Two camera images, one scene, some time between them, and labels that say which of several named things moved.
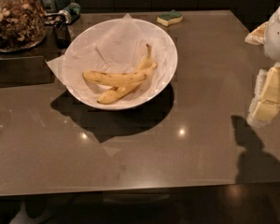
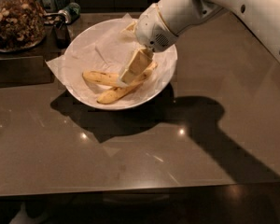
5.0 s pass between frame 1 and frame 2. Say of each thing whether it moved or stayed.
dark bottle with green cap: stayed
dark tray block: stayed
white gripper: moved
